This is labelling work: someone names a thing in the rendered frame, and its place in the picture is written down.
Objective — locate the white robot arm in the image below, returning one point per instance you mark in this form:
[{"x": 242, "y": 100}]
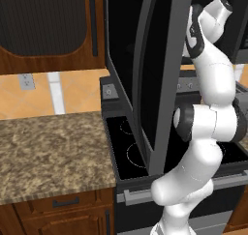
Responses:
[{"x": 210, "y": 123}]

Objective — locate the black stove with hob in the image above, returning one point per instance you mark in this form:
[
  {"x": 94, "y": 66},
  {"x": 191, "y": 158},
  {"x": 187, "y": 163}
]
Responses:
[{"x": 124, "y": 142}]

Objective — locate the wooden glass-panel cupboard door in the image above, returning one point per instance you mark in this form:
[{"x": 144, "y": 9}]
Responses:
[{"x": 42, "y": 23}]

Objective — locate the grey stove knob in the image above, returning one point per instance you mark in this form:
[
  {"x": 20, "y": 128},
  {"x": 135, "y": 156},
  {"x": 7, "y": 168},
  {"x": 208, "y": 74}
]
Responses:
[
  {"x": 108, "y": 92},
  {"x": 190, "y": 85},
  {"x": 179, "y": 86}
]

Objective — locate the grey wall socket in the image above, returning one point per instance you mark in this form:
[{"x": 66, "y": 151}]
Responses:
[{"x": 26, "y": 81}]

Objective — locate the dark grey microwave door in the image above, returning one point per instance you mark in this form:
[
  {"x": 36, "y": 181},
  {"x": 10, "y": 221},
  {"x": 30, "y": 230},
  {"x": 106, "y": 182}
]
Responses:
[{"x": 151, "y": 84}]

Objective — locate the wooden base cupboard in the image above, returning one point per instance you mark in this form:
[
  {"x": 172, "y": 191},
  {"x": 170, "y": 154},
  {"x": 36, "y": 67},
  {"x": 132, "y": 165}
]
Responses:
[{"x": 240, "y": 213}]

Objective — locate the black microwave oven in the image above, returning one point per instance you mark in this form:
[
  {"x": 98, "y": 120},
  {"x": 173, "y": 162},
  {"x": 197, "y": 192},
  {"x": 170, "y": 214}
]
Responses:
[{"x": 237, "y": 23}]

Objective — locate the wooden drawer front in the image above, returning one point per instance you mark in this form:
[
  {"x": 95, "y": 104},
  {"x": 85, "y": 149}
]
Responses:
[{"x": 87, "y": 198}]

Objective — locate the wooden base cupboard door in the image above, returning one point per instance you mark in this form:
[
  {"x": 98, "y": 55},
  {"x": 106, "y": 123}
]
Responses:
[{"x": 71, "y": 224}]

